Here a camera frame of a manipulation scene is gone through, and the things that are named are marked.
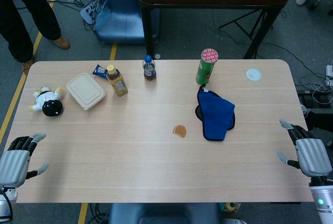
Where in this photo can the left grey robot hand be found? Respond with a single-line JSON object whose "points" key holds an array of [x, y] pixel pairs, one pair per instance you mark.
{"points": [[13, 164]]}

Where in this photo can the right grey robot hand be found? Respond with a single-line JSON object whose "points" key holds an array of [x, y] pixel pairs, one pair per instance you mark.
{"points": [[312, 156]]}

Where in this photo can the blue cloth with black trim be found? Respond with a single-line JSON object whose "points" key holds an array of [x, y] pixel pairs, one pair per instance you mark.
{"points": [[216, 114]]}

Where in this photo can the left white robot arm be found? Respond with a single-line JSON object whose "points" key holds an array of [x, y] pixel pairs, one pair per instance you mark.
{"points": [[4, 208]]}

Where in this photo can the brown liquid stain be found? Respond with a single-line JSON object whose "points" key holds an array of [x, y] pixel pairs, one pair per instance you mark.
{"points": [[179, 131]]}

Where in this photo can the black trouser leg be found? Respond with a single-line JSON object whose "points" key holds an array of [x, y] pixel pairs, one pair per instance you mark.
{"points": [[321, 122]]}

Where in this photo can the black and white plush doll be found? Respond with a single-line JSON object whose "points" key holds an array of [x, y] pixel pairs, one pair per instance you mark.
{"points": [[49, 104]]}

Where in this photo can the white power strip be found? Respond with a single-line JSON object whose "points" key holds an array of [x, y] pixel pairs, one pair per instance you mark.
{"points": [[329, 74]]}

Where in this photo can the colourful toy under table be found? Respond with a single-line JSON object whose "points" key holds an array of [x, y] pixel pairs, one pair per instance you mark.
{"points": [[230, 207]]}

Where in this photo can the brown shoe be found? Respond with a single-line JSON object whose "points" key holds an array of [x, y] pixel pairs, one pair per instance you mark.
{"points": [[61, 43], [27, 66]]}

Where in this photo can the beige lidded lunch box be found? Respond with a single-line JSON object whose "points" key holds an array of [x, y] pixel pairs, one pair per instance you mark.
{"points": [[84, 91]]}

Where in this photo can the blue snack packet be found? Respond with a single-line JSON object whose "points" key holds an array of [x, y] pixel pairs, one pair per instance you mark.
{"points": [[99, 71]]}

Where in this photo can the yellow tea bottle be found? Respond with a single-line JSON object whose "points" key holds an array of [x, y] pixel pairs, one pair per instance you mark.
{"points": [[118, 83]]}

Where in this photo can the green chips can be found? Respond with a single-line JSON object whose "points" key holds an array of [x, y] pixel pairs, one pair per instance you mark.
{"points": [[205, 70]]}

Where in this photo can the black folding stand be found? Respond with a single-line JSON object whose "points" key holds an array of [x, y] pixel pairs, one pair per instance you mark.
{"points": [[247, 24]]}

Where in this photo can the standing person in black trousers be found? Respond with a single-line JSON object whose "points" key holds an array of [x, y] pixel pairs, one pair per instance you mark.
{"points": [[26, 13]]}

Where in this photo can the office chair base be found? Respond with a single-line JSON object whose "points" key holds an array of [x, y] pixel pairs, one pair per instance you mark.
{"points": [[323, 0]]}

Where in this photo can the blue grey robot torso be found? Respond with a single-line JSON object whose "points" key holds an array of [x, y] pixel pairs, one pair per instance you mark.
{"points": [[164, 213]]}

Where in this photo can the cola bottle with blue cap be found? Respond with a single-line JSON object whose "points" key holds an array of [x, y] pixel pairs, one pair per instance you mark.
{"points": [[149, 73]]}

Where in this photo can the printed white paper sheet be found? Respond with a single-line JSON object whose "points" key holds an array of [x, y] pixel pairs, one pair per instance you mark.
{"points": [[88, 13]]}

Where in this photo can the white disc on floor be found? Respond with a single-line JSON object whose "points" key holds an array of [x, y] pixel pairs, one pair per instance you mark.
{"points": [[158, 56]]}

